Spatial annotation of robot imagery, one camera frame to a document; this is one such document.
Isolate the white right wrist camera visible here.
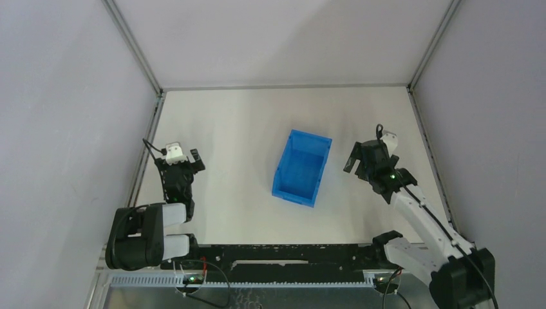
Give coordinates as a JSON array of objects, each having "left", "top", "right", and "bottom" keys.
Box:
[{"left": 381, "top": 131, "right": 399, "bottom": 155}]

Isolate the perforated metal cable tray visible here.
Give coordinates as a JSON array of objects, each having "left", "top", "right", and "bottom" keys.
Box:
[{"left": 109, "top": 272, "right": 389, "bottom": 288}]

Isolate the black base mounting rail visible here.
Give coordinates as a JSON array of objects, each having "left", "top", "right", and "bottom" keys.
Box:
[{"left": 160, "top": 243, "right": 397, "bottom": 282}]

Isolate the right black cable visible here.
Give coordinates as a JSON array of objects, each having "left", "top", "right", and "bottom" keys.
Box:
[{"left": 372, "top": 267, "right": 411, "bottom": 309}]

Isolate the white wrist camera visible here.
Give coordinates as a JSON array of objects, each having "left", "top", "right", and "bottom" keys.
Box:
[
  {"left": 381, "top": 131, "right": 399, "bottom": 155},
  {"left": 165, "top": 142, "right": 188, "bottom": 165}
]

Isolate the left black cable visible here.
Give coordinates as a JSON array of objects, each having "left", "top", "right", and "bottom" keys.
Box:
[{"left": 173, "top": 258, "right": 232, "bottom": 309}]

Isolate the black cable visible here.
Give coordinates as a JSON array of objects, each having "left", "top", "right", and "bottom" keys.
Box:
[
  {"left": 372, "top": 267, "right": 411, "bottom": 309},
  {"left": 173, "top": 258, "right": 232, "bottom": 309}
]

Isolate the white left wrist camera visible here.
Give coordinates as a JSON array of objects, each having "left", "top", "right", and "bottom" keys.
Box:
[{"left": 165, "top": 142, "right": 188, "bottom": 165}]

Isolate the blue plastic bin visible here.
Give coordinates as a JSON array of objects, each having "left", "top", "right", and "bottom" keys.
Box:
[{"left": 272, "top": 129, "right": 332, "bottom": 207}]

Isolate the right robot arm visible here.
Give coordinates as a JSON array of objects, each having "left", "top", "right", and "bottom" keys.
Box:
[{"left": 343, "top": 139, "right": 499, "bottom": 308}]

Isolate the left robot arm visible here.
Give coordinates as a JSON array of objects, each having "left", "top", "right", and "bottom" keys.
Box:
[{"left": 105, "top": 149, "right": 205, "bottom": 271}]

